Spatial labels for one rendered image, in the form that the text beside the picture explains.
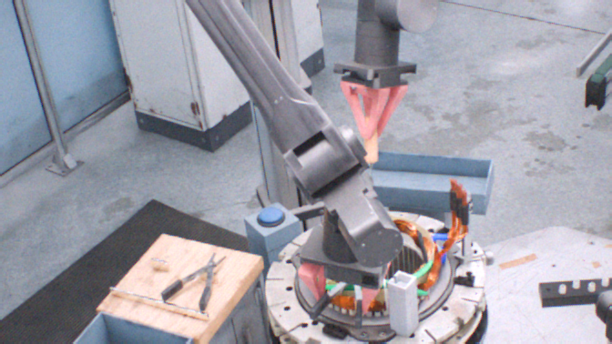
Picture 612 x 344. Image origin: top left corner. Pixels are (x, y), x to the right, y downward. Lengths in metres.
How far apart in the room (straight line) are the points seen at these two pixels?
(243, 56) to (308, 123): 0.10
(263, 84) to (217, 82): 2.68
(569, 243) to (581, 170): 1.61
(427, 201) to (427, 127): 2.18
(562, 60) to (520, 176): 0.93
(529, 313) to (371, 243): 0.78
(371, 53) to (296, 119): 0.21
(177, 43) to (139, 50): 0.24
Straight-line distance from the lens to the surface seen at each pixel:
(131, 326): 1.44
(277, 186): 1.79
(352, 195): 1.06
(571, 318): 1.78
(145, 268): 1.52
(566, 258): 1.90
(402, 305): 1.24
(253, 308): 1.53
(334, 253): 1.15
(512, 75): 4.15
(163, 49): 3.68
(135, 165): 3.83
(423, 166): 1.70
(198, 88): 3.67
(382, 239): 1.05
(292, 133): 1.03
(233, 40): 1.01
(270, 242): 1.60
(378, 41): 1.20
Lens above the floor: 1.99
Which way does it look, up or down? 34 degrees down
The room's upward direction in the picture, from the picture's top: 8 degrees counter-clockwise
